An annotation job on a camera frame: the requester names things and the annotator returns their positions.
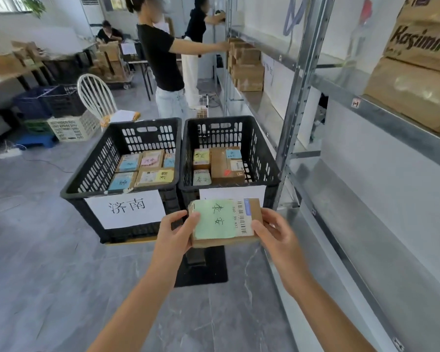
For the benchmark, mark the person's left hand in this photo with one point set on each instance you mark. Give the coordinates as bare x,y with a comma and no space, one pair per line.
170,238

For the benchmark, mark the person's right hand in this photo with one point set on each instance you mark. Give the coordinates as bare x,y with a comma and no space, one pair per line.
280,245

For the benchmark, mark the person's right thumb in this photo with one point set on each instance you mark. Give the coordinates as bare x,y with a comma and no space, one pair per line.
261,227

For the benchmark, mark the person's left thumb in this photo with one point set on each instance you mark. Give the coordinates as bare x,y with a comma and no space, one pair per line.
191,225

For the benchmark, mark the cardboard parcel with green label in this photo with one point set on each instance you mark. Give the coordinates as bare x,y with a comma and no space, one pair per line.
223,219

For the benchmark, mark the person's left forearm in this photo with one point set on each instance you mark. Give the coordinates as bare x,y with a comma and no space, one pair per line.
132,311

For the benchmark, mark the person's right forearm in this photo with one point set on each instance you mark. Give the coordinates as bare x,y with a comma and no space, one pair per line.
326,318

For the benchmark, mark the small parcel with green label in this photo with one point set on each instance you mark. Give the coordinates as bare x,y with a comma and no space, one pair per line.
201,178

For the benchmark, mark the white paper crate sign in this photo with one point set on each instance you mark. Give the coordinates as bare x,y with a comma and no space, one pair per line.
126,208
227,192

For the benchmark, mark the flat parcel with yellow label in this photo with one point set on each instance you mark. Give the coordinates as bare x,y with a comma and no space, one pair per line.
154,177

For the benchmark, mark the large brown cardboard parcel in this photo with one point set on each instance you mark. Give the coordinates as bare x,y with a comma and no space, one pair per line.
222,166

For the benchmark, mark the small parcel with yellow label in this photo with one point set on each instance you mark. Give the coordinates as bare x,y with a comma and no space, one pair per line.
201,158

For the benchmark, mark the small parcel with blue label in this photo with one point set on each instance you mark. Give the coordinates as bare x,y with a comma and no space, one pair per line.
169,160
121,181
129,163

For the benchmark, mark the black plastic crate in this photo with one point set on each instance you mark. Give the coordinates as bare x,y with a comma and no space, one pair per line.
95,168
256,157

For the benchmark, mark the small parcel with pink label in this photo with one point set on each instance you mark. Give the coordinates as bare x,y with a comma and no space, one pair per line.
152,159

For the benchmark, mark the papers and parcel pile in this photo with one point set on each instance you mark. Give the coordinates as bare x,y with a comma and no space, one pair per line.
121,116

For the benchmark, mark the grey metal shelving rack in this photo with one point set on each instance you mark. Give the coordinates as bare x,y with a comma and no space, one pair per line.
300,87

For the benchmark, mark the white plastic crate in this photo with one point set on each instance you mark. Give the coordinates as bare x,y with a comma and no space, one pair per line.
73,128

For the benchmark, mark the stack of cardboard boxes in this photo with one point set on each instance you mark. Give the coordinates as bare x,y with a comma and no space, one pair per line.
247,69

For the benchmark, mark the white spindle-back chair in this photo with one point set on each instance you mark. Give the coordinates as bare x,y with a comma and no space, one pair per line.
95,95

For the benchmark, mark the blue plastic stool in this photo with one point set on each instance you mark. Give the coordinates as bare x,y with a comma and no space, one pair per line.
36,139

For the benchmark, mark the black mesh crate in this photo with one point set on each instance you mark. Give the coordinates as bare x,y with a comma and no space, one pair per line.
66,100

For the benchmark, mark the green plastic crate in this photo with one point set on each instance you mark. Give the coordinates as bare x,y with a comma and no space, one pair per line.
38,126

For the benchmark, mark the heap of cardboard boxes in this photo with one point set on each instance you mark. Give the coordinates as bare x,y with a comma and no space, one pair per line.
110,62

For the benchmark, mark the white power strip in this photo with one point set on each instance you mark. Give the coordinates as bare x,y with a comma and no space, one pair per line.
10,153

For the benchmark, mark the large plain cardboard carton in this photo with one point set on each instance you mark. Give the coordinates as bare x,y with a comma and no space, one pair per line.
407,91

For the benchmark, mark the blue plastic crate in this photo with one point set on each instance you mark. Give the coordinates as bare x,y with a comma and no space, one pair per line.
31,104

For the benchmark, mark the wooden table with black legs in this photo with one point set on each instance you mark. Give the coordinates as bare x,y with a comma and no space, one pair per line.
7,79

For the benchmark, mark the white standing air conditioner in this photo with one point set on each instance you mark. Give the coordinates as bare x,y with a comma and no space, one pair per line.
91,10

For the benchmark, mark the pile of brown parcels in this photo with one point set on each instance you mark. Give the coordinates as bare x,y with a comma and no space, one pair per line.
13,58

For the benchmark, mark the large printed cardboard carton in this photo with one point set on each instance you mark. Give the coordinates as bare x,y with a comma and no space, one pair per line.
421,36

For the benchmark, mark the green potted plant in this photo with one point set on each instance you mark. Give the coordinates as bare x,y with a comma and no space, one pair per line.
35,5

